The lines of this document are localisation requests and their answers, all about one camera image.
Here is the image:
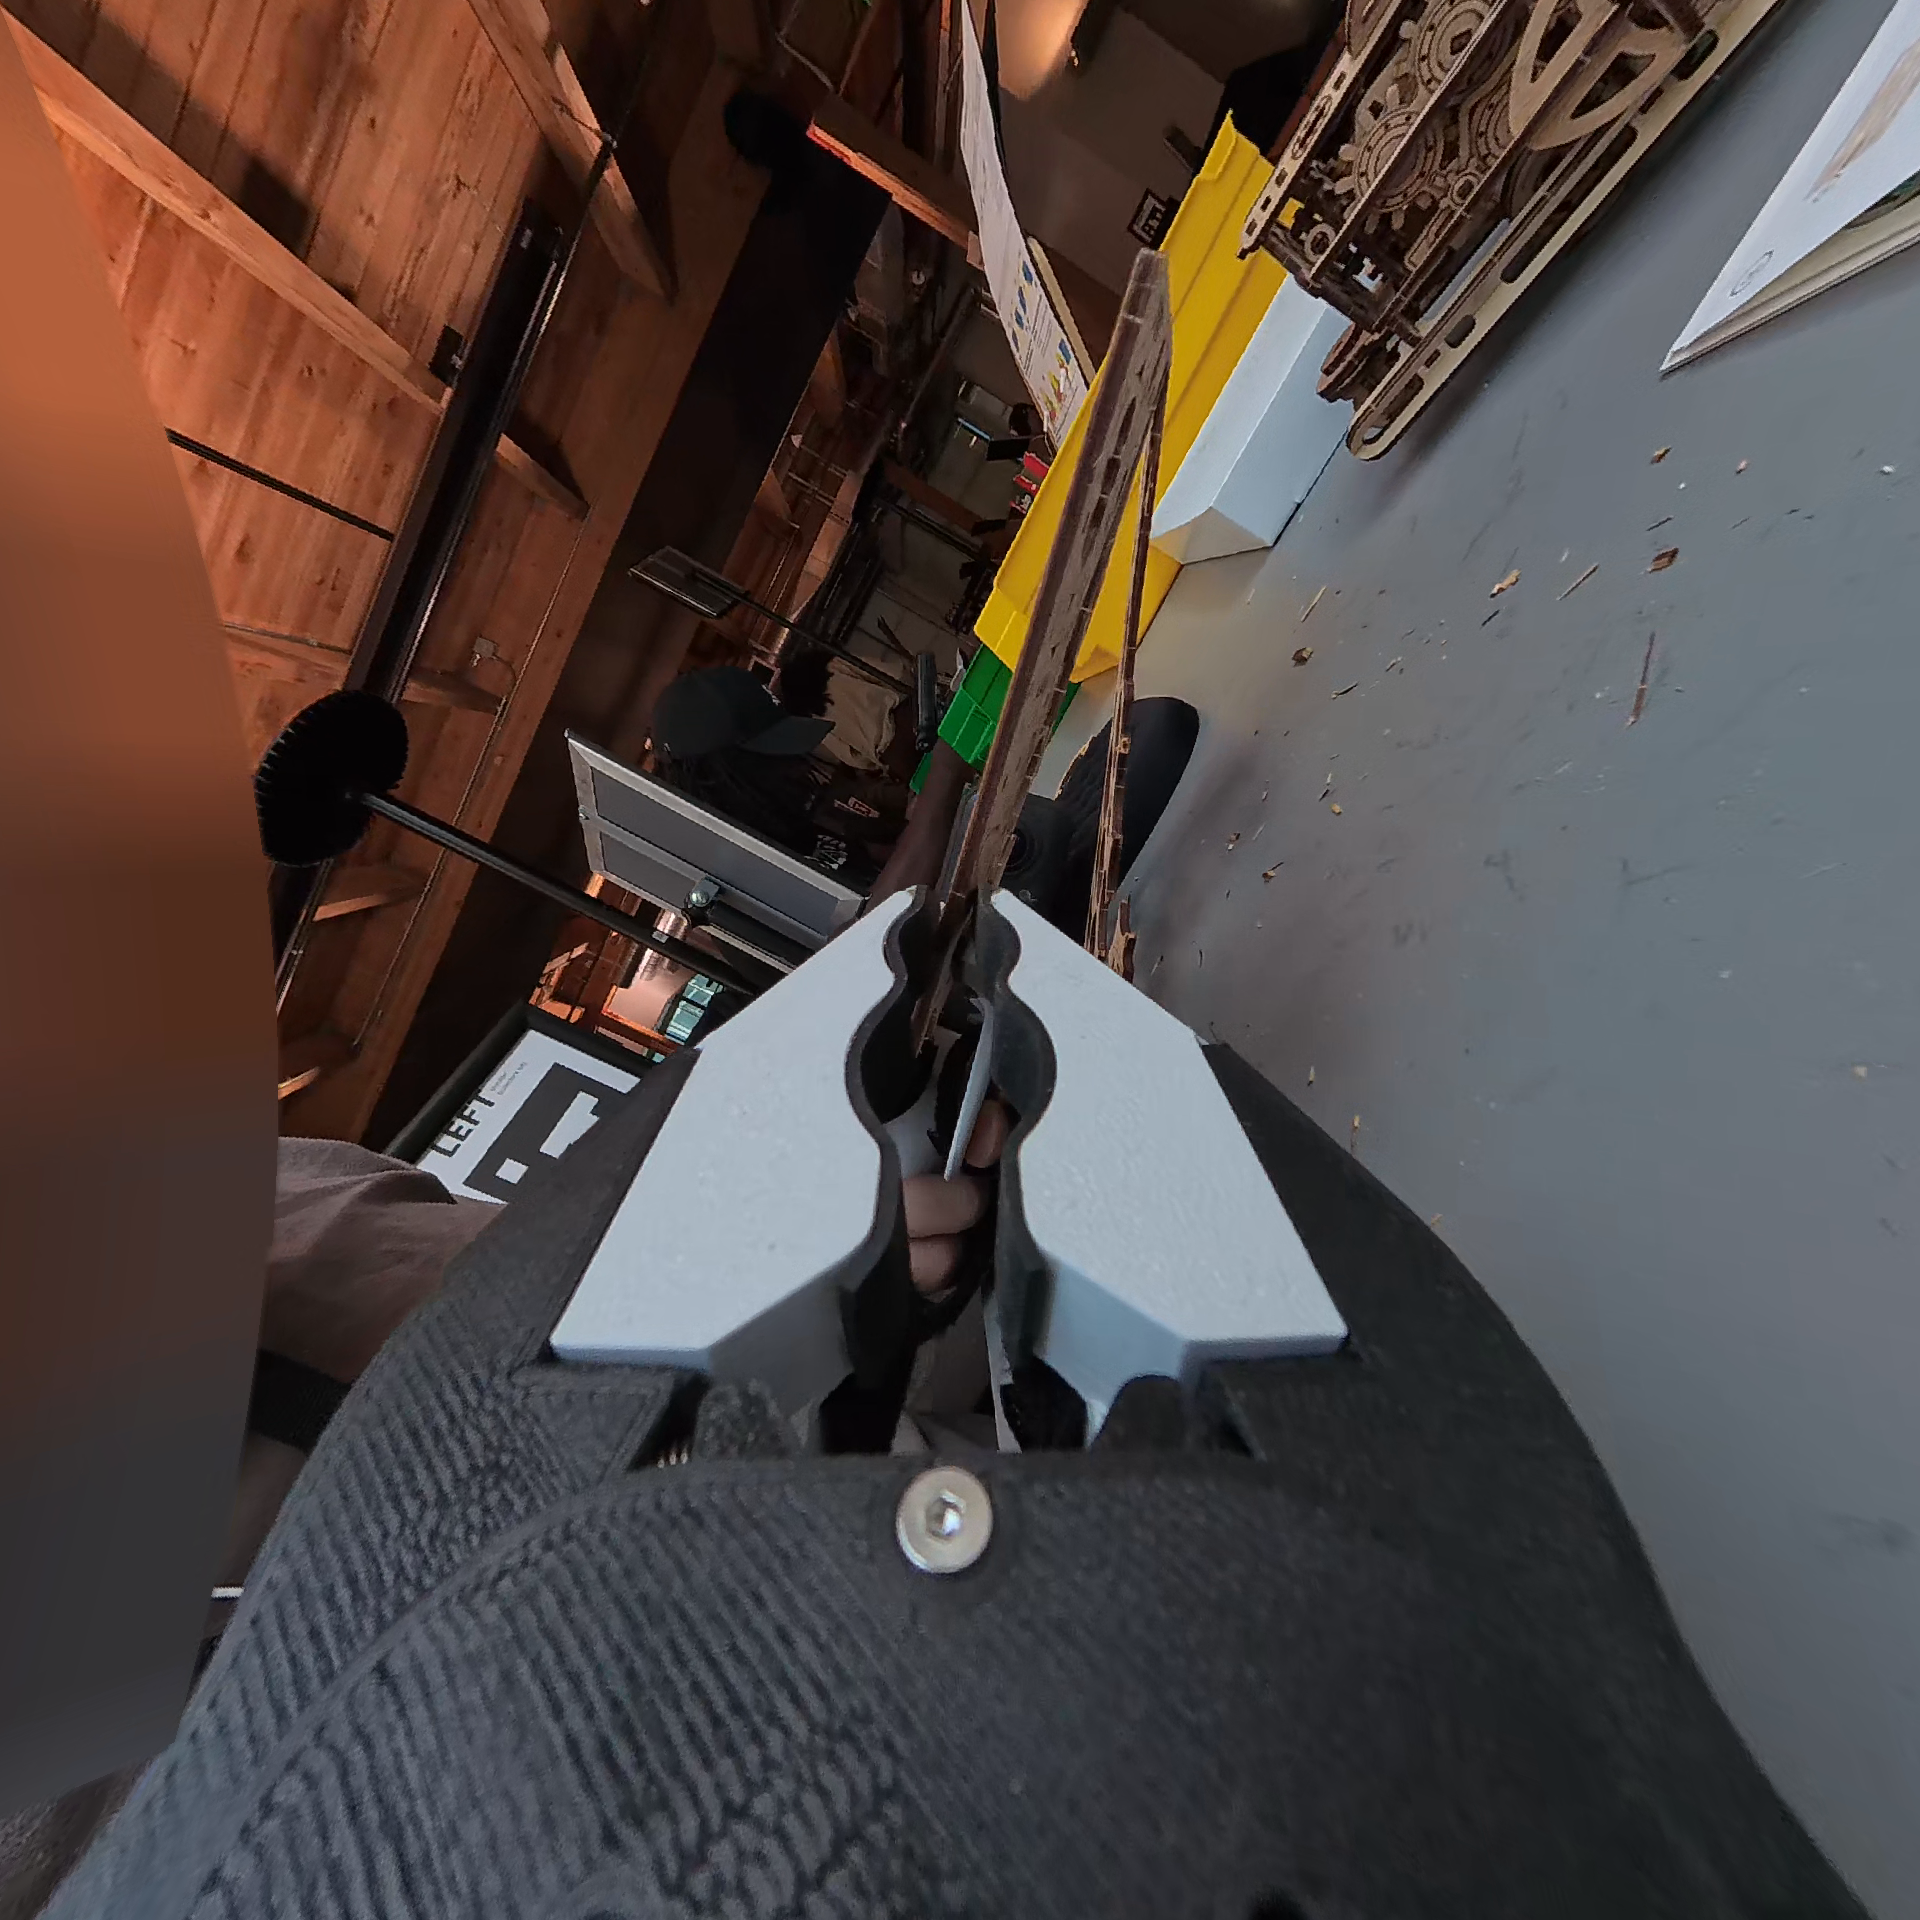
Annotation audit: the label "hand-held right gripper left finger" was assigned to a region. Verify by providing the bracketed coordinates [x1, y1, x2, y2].
[552, 885, 942, 1445]

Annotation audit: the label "white box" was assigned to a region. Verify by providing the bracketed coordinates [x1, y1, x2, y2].
[1148, 276, 1361, 568]

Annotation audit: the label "black metal wall rail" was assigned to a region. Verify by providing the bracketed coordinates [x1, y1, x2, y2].
[342, 208, 570, 710]

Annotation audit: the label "hanging white paper banner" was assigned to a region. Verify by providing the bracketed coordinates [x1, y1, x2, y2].
[958, 0, 1102, 452]

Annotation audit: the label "person's left hand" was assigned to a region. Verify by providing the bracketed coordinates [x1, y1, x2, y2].
[900, 1099, 1008, 1299]

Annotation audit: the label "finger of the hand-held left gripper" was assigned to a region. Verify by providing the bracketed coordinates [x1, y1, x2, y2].
[940, 997, 1000, 1183]

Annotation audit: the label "green plastic bin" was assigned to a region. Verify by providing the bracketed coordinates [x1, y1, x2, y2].
[936, 646, 1086, 770]

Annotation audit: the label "black action camera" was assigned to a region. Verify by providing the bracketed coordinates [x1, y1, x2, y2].
[1006, 796, 1078, 901]

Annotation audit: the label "scattered wood scraps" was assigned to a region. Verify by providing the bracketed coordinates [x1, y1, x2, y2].
[1257, 440, 1809, 1145]

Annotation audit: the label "laser-cut wooden parts sheet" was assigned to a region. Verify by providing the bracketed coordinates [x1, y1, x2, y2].
[908, 248, 1176, 1059]

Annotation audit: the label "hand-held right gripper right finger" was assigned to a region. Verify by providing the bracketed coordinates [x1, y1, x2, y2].
[974, 891, 1351, 1445]

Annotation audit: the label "black round fan on pole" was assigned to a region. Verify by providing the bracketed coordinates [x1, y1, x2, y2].
[253, 688, 768, 995]

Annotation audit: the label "white instruction booklet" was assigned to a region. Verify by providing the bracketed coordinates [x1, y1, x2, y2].
[1661, 0, 1920, 376]

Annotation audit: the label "silver framed panel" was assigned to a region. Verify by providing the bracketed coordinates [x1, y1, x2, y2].
[566, 730, 868, 965]

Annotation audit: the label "yellow plastic bin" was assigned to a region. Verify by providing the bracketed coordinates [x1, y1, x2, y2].
[974, 112, 1295, 688]

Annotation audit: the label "assembled wooden mechanical model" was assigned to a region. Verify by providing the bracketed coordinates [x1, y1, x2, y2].
[1243, 0, 1791, 462]

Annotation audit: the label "person's left forearm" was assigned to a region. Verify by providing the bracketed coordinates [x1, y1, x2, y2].
[268, 1137, 508, 1389]

